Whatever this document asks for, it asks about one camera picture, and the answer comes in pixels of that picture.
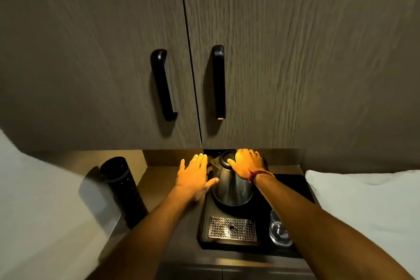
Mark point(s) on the wooden upper cabinet door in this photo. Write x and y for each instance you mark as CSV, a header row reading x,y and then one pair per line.
x,y
311,43
82,43

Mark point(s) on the grey lower cabinet door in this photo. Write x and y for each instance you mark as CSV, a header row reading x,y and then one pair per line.
x,y
190,272
265,275

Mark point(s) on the person's right hand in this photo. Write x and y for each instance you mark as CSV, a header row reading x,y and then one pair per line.
x,y
247,163

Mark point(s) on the clear glass tumbler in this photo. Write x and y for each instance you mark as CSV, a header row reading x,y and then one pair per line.
x,y
279,232

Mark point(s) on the black tray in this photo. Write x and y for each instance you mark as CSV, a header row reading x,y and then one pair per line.
x,y
262,220

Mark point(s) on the white pillow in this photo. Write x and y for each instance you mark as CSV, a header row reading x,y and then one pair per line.
x,y
370,204

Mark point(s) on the person's left forearm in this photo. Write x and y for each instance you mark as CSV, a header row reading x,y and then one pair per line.
x,y
147,240

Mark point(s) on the person's left hand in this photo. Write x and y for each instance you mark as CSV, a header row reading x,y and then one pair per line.
x,y
193,178

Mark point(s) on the steel kettle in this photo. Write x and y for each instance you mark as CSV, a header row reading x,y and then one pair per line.
x,y
231,189

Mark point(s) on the person's right forearm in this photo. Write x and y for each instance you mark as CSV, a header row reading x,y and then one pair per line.
x,y
321,230

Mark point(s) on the perforated metal drip grate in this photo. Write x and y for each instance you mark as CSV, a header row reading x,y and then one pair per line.
x,y
233,229

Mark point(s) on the black thermos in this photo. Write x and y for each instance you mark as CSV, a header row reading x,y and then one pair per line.
x,y
129,197

